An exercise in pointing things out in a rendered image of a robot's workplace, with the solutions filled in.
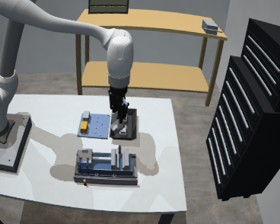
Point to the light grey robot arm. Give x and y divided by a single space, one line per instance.
117 43

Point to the yellow rectangular block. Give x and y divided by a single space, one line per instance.
83 126

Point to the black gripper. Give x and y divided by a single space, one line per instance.
120 102

